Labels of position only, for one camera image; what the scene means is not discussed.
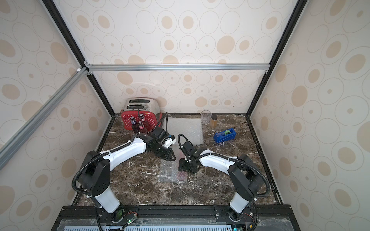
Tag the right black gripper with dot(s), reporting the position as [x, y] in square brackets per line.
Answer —
[186, 163]

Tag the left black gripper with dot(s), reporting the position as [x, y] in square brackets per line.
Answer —
[165, 151]

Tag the single bubble wrap sheet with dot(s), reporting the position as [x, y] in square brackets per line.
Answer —
[169, 169]

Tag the red drink bottle front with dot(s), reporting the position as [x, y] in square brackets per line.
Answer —
[182, 176]

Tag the red drink bottle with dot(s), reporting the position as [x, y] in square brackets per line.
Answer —
[144, 121]
[142, 128]
[182, 176]

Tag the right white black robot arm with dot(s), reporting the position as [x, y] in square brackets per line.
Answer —
[249, 182]

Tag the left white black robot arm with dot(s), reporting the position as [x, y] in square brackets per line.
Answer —
[93, 178]

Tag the red drink bottle middle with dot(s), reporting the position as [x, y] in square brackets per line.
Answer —
[142, 128]

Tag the red drink bottle back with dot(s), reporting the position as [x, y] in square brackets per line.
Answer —
[144, 121]

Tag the purple drink bottle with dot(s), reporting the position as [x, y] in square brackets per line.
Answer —
[135, 126]

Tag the blue tape dispenser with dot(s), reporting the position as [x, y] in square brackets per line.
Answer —
[226, 135]

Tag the brown spice jar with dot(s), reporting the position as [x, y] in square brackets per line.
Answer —
[213, 121]

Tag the clear drinking glass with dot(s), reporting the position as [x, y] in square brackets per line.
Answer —
[205, 117]

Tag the silver toaster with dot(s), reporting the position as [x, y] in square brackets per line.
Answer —
[142, 104]

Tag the horizontal aluminium bar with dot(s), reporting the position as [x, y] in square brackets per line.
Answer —
[129, 68]

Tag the left diagonal aluminium bar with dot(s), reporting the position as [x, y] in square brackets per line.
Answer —
[16, 142]

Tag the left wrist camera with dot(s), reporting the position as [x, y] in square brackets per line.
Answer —
[169, 141]

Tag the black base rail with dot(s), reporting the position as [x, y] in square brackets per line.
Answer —
[178, 218]

